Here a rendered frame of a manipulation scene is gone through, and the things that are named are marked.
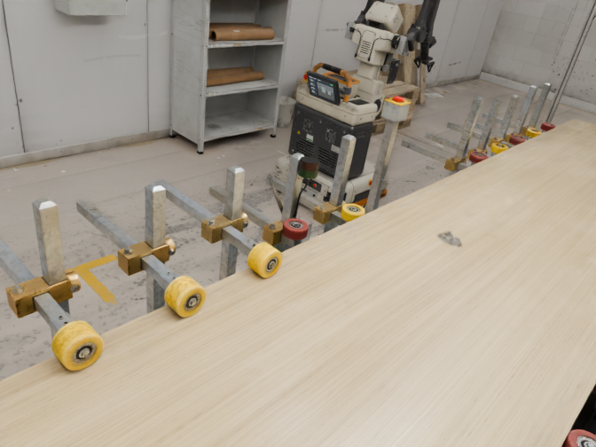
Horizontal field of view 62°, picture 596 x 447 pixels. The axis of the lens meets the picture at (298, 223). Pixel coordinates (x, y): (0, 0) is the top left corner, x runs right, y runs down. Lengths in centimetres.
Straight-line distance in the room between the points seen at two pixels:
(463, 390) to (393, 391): 16
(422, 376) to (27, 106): 336
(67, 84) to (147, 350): 311
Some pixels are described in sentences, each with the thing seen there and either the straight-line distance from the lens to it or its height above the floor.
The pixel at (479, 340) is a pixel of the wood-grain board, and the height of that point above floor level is 90.
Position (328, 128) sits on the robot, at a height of 62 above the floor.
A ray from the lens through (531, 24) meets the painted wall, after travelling 927.
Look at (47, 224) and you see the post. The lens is 110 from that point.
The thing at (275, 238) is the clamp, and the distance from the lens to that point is 157.
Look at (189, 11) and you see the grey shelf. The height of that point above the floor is 108.
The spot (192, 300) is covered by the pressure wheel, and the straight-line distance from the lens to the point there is 114.
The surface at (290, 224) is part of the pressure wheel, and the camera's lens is 154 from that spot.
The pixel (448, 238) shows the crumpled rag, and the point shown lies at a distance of 168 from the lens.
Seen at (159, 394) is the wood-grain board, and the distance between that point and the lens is 102.
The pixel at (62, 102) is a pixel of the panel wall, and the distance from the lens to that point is 404.
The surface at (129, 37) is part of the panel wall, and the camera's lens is 417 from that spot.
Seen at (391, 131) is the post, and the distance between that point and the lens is 189.
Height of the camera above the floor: 168
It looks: 30 degrees down
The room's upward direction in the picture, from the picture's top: 9 degrees clockwise
